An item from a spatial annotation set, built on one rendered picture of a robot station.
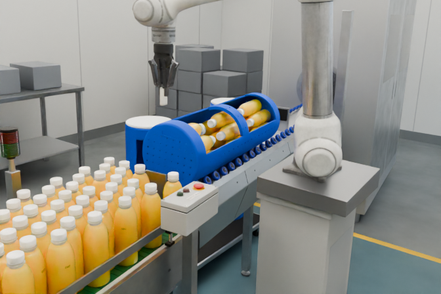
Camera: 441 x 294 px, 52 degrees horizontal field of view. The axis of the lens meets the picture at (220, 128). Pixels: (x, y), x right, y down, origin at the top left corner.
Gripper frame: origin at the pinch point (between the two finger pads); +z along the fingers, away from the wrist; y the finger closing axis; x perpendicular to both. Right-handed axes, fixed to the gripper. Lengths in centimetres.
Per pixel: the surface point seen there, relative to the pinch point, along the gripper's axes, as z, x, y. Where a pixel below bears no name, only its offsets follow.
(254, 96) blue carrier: 14, 91, -2
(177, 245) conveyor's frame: 47, -23, 22
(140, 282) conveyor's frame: 50, -43, 22
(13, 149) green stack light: 17, -43, -34
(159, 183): 34.3, -4.5, 1.3
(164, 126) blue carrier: 13.5, 4.5, -2.9
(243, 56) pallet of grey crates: 21, 367, -145
